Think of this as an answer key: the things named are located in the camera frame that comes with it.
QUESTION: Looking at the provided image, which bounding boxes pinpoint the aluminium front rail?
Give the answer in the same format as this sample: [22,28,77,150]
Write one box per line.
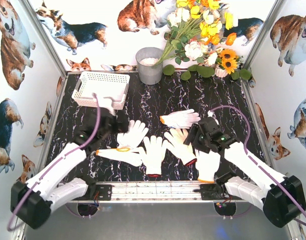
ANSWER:
[67,181,246,202]

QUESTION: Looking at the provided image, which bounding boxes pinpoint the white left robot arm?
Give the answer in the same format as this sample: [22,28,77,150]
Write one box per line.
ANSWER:
[10,108,129,229]

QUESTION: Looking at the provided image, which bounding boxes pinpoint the small sunflower pot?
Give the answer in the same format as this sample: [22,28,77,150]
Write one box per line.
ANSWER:
[214,48,252,82]

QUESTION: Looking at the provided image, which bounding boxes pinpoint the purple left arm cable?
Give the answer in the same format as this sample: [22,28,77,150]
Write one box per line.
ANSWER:
[6,92,102,231]

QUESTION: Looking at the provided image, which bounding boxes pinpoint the grey metal bucket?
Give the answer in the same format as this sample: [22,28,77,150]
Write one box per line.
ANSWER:
[135,47,163,85]

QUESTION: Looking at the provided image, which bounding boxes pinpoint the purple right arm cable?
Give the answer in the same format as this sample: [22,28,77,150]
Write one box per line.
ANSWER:
[207,104,306,225]

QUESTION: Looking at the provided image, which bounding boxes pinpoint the white glove orange cuff top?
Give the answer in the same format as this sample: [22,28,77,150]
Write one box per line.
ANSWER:
[159,109,201,129]

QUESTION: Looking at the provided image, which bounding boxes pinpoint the white glove orange cuff right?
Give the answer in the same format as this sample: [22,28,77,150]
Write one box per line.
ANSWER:
[195,149,221,184]

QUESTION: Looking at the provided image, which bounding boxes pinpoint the white glove orange cuff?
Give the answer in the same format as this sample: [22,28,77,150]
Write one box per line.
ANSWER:
[195,149,221,184]
[159,109,201,129]
[95,146,143,167]

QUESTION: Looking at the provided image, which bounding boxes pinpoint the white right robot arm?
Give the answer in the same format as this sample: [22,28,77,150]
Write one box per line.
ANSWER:
[183,117,306,228]

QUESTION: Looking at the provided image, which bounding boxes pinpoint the white plastic storage basket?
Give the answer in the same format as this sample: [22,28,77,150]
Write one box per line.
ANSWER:
[71,71,130,110]

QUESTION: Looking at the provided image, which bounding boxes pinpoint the cream glove red cuff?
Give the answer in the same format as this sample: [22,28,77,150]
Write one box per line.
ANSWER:
[164,128,197,166]
[139,135,169,177]

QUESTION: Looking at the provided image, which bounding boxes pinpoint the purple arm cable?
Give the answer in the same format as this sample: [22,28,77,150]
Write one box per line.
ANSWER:
[207,104,306,225]
[6,92,102,231]

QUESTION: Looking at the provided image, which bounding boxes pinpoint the white glove orange cuff left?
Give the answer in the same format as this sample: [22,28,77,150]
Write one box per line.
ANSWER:
[95,146,143,167]

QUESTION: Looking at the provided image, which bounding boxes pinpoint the artificial flower bouquet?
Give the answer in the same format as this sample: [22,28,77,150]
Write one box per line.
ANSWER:
[159,0,242,80]

